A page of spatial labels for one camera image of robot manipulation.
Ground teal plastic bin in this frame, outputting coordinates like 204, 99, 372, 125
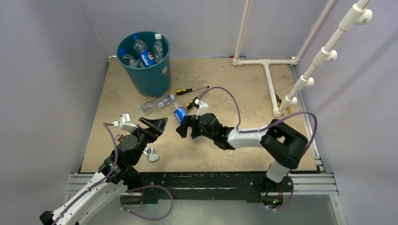
116, 31, 172, 97

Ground crushed clear bottle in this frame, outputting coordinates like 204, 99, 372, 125
152, 33, 164, 63

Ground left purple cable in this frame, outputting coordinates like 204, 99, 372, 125
51, 122, 174, 225

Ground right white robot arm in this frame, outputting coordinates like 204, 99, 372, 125
176, 113, 313, 191

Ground silver adjustable wrench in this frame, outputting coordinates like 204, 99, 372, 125
115, 133, 160, 162

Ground yellow tool by pipe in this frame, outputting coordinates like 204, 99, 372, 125
275, 94, 292, 115

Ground clear bottle by bin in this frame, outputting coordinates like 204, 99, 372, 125
140, 94, 175, 113

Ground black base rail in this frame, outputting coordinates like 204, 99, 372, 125
121, 171, 292, 206

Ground yellow black pliers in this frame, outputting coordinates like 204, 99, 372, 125
175, 86, 210, 111

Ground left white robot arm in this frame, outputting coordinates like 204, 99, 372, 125
39, 113, 168, 225

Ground white PVC pipe frame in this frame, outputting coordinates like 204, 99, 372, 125
232, 0, 373, 117

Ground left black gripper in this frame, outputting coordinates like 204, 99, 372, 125
129, 117, 168, 164

